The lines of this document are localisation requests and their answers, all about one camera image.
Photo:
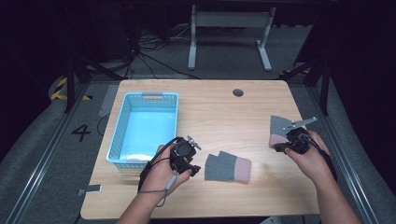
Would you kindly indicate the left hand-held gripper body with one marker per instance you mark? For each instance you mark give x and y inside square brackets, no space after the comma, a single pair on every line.
[182,152]

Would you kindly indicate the person's right hand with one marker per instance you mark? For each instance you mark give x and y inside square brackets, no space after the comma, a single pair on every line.
[311,165]

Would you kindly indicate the yellow and black floor tape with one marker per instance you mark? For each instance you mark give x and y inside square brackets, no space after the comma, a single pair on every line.
[59,90]

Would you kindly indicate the black metal stand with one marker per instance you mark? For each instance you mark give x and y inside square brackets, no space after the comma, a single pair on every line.
[73,81]
[320,77]

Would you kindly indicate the light blue plastic basket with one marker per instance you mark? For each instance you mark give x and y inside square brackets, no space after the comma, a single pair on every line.
[146,130]

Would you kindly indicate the white metal stand frame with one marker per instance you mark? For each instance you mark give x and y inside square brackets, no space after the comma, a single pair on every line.
[230,20]

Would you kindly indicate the small grey and white block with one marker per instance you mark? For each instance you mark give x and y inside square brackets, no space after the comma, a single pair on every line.
[91,188]

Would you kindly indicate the aluminium floor rail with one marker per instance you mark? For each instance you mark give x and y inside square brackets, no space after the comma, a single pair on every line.
[348,168]
[46,155]

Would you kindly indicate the grey floor tape patch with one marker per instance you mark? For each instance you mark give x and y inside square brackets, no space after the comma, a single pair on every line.
[108,99]

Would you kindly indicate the person's left hand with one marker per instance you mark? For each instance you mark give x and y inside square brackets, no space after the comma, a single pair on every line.
[158,174]

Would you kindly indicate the round grey table grommet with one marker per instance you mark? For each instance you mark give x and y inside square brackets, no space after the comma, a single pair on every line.
[238,92]

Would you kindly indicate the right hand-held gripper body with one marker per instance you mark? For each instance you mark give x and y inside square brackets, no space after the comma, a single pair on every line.
[298,141]

